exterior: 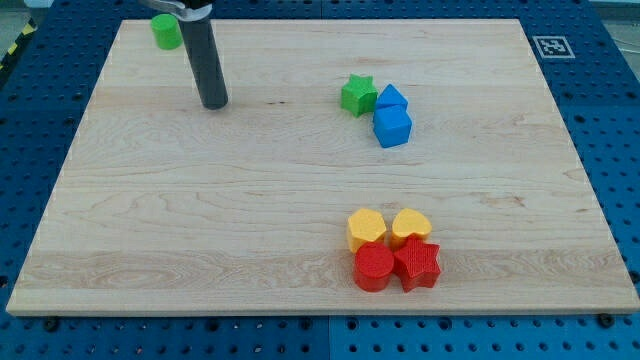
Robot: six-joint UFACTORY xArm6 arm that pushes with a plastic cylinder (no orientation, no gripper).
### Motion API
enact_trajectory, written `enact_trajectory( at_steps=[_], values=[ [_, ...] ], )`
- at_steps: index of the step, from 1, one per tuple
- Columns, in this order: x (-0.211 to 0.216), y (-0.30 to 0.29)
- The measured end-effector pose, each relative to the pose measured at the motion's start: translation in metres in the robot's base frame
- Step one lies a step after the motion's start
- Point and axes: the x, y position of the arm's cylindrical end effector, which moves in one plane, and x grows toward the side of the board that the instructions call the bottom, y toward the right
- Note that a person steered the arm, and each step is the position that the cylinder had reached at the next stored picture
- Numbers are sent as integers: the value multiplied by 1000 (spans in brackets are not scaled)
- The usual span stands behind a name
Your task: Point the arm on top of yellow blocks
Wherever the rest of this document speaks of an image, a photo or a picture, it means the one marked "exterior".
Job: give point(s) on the red star block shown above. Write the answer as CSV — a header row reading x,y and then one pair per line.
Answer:
x,y
416,264

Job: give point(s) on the white fiducial marker tag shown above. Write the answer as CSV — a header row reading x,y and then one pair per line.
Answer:
x,y
553,47

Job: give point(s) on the green cylinder block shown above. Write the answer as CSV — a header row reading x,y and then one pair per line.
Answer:
x,y
166,31

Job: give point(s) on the yellow hexagon block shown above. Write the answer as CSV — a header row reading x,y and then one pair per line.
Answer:
x,y
365,226

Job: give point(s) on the green star block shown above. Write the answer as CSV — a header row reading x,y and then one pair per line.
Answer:
x,y
359,95

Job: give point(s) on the wooden board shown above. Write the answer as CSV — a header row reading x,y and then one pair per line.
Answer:
x,y
165,208

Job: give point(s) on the blue triangle block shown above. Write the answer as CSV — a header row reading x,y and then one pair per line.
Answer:
x,y
390,97

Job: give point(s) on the metal clamp on arm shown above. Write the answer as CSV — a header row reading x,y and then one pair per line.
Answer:
x,y
184,10

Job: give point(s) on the red cylinder block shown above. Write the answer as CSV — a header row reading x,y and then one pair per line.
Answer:
x,y
373,266

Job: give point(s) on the blue cube block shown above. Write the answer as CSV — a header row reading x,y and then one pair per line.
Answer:
x,y
392,126

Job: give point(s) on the yellow heart block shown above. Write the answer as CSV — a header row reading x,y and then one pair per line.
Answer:
x,y
406,223

